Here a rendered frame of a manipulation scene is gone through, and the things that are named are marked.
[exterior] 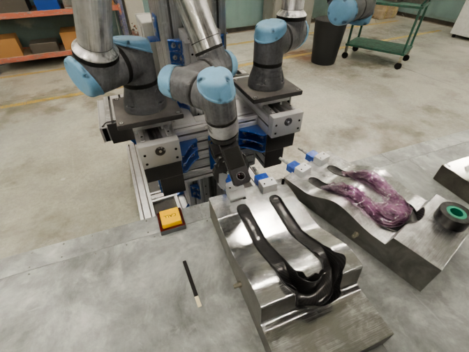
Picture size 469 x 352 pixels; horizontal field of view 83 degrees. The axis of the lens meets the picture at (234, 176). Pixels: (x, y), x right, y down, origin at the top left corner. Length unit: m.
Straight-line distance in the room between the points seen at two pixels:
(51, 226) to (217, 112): 1.85
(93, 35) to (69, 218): 1.64
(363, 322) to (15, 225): 2.22
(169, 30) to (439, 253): 1.08
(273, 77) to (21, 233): 1.94
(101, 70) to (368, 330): 0.91
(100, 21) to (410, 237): 0.94
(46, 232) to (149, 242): 1.44
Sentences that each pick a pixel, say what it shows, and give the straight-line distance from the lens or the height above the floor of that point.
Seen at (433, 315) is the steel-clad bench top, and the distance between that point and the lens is 0.88.
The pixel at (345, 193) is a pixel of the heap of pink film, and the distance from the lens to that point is 0.88.
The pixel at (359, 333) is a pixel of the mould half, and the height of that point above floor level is 0.86.
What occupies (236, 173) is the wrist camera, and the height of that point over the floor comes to 1.06.
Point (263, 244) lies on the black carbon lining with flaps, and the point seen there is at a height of 0.88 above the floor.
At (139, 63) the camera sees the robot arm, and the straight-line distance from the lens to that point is 0.93.
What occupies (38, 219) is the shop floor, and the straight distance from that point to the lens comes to 2.38.
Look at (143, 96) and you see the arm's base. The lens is 0.97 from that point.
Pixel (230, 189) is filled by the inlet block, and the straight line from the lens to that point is 0.78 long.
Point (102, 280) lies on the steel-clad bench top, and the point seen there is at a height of 0.80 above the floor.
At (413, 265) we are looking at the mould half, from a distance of 0.85.
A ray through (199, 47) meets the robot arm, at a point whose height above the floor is 1.30.
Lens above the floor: 1.49
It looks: 41 degrees down
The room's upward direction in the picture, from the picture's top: straight up
